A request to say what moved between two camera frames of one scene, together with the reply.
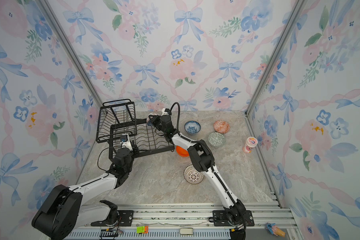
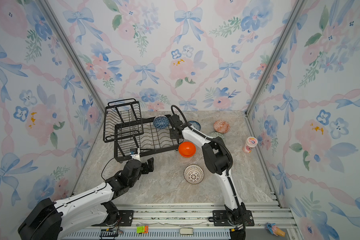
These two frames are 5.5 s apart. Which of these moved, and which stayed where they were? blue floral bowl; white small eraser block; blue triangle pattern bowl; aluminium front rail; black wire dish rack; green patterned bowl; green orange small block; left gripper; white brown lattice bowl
Moved: left gripper; blue triangle pattern bowl; black wire dish rack
Stayed: aluminium front rail; green orange small block; white brown lattice bowl; green patterned bowl; blue floral bowl; white small eraser block
